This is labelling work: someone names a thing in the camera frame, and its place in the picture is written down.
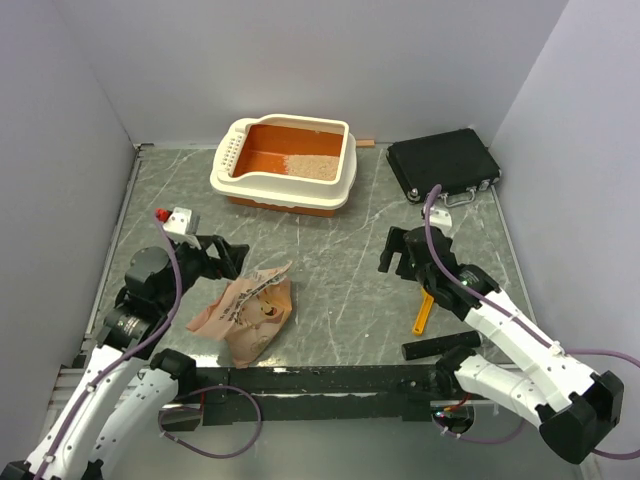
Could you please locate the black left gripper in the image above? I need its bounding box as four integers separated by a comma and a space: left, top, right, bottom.
158, 233, 249, 311

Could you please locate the yellow plastic scoop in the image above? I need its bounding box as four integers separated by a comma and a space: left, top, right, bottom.
411, 289, 434, 336

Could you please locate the pink cat litter bag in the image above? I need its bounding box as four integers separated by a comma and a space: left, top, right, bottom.
187, 264, 293, 369

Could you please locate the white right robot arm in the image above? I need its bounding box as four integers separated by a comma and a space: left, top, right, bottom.
378, 226, 624, 464

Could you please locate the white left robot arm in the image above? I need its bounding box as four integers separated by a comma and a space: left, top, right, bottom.
1, 235, 250, 479

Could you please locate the cream orange litter box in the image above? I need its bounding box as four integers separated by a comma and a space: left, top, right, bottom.
210, 114, 357, 217

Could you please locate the black hard case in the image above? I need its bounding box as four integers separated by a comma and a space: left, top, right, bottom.
386, 128, 501, 204

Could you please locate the small wooden block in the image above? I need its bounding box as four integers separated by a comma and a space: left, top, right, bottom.
356, 139, 376, 148

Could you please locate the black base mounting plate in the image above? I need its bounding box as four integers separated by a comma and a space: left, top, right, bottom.
169, 365, 465, 426

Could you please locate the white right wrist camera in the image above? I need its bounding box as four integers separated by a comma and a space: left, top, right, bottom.
422, 204, 453, 236

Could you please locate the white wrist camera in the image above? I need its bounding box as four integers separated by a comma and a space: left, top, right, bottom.
155, 207, 201, 249
422, 204, 453, 236

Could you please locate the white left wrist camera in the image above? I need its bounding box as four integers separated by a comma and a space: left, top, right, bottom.
155, 207, 201, 249

